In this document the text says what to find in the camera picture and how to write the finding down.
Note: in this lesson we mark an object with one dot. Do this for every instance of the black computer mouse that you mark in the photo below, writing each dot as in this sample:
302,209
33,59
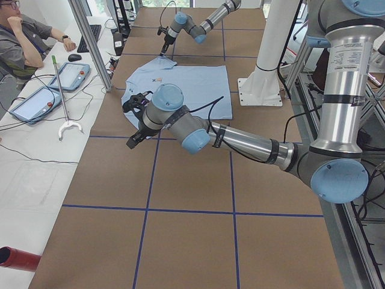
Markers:
74,57

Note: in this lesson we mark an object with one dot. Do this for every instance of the red cylinder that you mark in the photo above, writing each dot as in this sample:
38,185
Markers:
18,259

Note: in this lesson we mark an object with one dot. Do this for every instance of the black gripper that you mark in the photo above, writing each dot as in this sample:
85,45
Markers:
141,131
167,41

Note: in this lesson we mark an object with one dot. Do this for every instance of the metal reacher grabber tool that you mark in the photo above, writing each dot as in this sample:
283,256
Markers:
68,123

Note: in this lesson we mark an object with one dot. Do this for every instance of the grey aluminium frame post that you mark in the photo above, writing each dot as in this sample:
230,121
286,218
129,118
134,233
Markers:
84,27

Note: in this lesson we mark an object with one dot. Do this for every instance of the far teach pendant tablet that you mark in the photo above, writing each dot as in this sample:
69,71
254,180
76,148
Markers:
72,74

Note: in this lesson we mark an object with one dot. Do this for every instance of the near teach pendant tablet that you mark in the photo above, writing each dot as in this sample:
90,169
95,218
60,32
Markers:
36,106

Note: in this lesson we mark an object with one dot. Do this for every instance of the teach pendant tablet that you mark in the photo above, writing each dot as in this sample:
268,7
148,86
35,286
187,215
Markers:
36,106
72,74

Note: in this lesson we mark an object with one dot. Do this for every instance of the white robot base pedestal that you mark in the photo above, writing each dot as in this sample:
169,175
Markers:
262,88

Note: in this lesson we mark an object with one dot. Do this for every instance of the seated person in grey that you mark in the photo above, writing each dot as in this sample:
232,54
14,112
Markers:
22,42

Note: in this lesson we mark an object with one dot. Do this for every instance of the light blue t-shirt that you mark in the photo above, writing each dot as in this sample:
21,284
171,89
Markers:
205,89

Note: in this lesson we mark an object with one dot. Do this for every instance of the black box with label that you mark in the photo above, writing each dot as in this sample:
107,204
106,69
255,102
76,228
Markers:
118,43

